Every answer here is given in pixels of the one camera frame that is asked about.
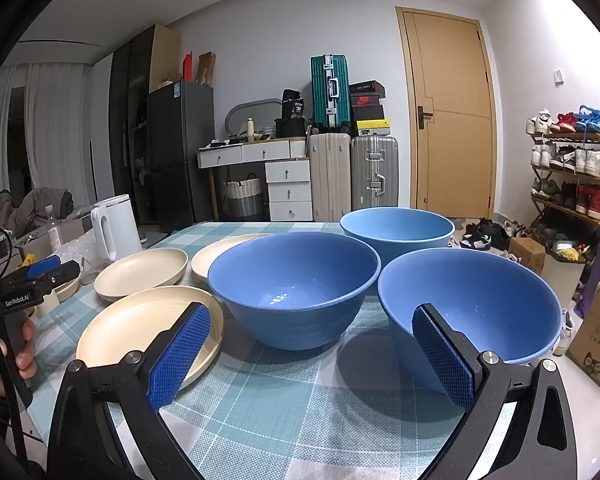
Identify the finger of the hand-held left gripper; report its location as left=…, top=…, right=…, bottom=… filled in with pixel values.
left=40, top=260, right=81, bottom=291
left=26, top=255, right=62, bottom=278

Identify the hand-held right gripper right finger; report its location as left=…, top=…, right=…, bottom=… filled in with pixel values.
left=412, top=303, right=578, bottom=480

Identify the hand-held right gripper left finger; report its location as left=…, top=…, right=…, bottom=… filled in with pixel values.
left=46, top=301, right=212, bottom=480

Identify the cream round plate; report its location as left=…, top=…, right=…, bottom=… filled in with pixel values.
left=191, top=233, right=276, bottom=293
left=76, top=285, right=225, bottom=391
left=94, top=248, right=189, bottom=303

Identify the blue ceramic bowl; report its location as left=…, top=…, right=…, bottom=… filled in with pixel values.
left=340, top=207, right=456, bottom=266
left=377, top=247, right=563, bottom=395
left=207, top=231, right=382, bottom=351

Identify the person's left hand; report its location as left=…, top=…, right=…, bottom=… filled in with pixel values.
left=0, top=317, right=38, bottom=397

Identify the clear plastic bottle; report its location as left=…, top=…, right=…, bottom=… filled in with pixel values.
left=46, top=205, right=64, bottom=252

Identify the grey jacket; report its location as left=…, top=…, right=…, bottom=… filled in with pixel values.
left=9, top=187, right=76, bottom=237

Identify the white electric kettle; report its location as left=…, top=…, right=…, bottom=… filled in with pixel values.
left=91, top=194, right=143, bottom=263

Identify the pile of floor shoes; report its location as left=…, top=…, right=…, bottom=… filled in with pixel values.
left=459, top=217, right=517, bottom=252

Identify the small cardboard box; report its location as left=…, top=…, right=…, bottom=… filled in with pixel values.
left=508, top=236, right=546, bottom=276

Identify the white curtain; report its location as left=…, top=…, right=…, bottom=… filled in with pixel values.
left=0, top=61, right=94, bottom=202

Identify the white trash bin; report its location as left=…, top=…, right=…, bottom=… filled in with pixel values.
left=542, top=254, right=586, bottom=312

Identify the green printed cardboard box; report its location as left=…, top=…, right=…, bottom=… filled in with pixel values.
left=565, top=277, right=600, bottom=394

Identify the dark wardrobe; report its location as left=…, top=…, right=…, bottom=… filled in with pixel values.
left=108, top=24, right=181, bottom=224

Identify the dark grey fridge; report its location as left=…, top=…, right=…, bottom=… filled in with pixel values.
left=146, top=80, right=216, bottom=234

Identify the woven laundry basket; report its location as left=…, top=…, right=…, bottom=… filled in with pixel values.
left=223, top=173, right=264, bottom=217

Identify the silver suitcase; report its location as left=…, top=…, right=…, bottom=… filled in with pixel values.
left=351, top=135, right=400, bottom=212

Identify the white drawer dresser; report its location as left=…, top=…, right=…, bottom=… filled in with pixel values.
left=197, top=137, right=314, bottom=222

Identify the beige suitcase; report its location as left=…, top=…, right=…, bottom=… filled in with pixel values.
left=310, top=132, right=352, bottom=222

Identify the yellow and black box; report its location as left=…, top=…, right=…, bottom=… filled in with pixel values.
left=355, top=118, right=391, bottom=136

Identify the oval mirror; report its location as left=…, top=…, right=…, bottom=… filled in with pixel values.
left=225, top=97, right=284, bottom=142

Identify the brown cardboard box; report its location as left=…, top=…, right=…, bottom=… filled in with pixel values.
left=197, top=52, right=217, bottom=86

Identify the wooden door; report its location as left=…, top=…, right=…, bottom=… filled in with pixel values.
left=396, top=6, right=498, bottom=221

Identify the black storage box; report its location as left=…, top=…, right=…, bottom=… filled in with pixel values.
left=274, top=117, right=306, bottom=139

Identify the wooden shoe rack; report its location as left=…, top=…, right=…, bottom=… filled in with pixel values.
left=529, top=130, right=600, bottom=247

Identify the black printed bag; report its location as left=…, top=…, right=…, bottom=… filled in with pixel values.
left=281, top=89, right=307, bottom=121

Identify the shoe rack with shoes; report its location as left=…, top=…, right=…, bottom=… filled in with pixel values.
left=525, top=105, right=600, bottom=217

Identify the teal suitcase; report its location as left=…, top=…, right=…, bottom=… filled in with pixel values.
left=310, top=54, right=352, bottom=129

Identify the black cable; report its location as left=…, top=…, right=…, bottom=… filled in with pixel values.
left=0, top=305, right=31, bottom=467

